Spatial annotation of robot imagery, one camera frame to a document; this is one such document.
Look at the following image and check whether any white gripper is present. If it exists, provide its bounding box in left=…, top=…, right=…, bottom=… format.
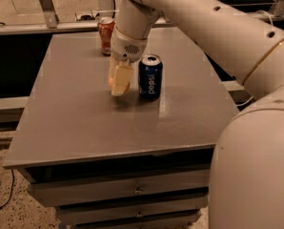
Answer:
left=109, top=28, right=148, bottom=96

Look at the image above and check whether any orange fruit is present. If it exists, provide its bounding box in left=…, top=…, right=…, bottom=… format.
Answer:
left=109, top=76, right=130, bottom=93

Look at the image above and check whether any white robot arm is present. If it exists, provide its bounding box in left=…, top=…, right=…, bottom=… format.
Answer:
left=111, top=0, right=284, bottom=229

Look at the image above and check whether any blue pepsi can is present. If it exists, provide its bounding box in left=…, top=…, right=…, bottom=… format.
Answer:
left=138, top=53, right=163, bottom=100

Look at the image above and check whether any orange soda can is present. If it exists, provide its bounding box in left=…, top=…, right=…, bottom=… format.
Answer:
left=97, top=17, right=115, bottom=55

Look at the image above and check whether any grey drawer cabinet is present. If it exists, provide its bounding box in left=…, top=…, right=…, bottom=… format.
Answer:
left=5, top=28, right=237, bottom=229

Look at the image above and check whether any white cable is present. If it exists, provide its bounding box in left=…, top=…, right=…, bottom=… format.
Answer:
left=235, top=10, right=276, bottom=108

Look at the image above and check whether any grey metal rail frame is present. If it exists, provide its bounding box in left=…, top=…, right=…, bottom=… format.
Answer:
left=0, top=0, right=284, bottom=36

